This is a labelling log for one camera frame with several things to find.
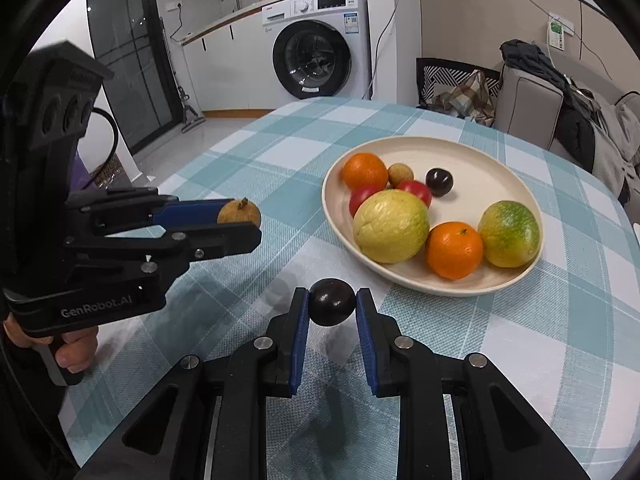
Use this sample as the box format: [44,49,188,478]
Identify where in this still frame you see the dark jacket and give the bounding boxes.
[500,39,601,171]

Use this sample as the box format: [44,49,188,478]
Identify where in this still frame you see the green speckled passion fruit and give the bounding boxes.
[477,200,541,268]

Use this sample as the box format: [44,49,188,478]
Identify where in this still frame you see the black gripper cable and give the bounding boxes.
[87,106,122,181]

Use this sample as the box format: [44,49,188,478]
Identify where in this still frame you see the floor mop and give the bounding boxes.
[159,16,207,133]

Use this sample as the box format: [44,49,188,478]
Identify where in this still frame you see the dark glass sliding door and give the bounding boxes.
[86,0,183,156]

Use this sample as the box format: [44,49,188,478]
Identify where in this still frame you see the grey clothes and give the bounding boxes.
[590,91,640,206]

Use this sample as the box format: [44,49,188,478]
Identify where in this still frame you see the plaid cloth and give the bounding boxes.
[431,70,498,122]

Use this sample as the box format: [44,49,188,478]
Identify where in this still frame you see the white kitchen counter cabinet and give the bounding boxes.
[182,7,276,117]

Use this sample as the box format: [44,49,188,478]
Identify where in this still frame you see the orange mandarin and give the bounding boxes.
[342,152,389,190]
[425,221,484,281]

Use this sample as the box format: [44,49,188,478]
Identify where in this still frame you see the dark purple round fruit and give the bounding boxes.
[309,278,357,327]
[425,167,454,197]

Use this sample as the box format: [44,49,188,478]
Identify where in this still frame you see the brown longan with stem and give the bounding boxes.
[216,197,262,228]

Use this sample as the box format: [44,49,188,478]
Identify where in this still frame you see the black patterned chair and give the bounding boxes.
[416,57,502,121]

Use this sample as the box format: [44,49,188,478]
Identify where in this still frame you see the black hanging cable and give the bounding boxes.
[371,0,399,101]

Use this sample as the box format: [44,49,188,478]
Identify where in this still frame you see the purple plastic bag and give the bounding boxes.
[74,152,96,191]

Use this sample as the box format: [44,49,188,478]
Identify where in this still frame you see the white wall device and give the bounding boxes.
[547,12,571,51]

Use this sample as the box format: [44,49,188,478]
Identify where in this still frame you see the cream round plate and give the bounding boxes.
[321,136,544,297]

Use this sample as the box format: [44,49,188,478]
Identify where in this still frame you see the white washing machine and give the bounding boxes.
[261,0,372,101]

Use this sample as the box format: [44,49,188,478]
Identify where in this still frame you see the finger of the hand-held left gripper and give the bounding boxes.
[66,187,232,237]
[64,224,263,282]

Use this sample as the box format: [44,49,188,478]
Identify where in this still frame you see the red cherry tomato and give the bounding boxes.
[396,179,433,208]
[348,184,386,218]

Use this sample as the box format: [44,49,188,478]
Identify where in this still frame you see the person's left hand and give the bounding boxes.
[2,314,99,375]

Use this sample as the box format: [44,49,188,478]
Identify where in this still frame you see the brown patterned mat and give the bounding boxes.
[90,155,133,188]

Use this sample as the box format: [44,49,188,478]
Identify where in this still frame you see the yellow guava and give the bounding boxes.
[353,189,431,264]

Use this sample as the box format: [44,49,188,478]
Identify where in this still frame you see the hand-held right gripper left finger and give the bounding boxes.
[75,287,311,480]

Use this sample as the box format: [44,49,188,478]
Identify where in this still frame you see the grey sofa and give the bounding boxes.
[495,42,640,201]

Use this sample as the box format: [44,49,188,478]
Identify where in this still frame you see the teal checked tablecloth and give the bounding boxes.
[60,97,640,480]

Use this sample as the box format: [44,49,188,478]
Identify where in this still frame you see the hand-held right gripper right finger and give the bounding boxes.
[355,287,593,480]

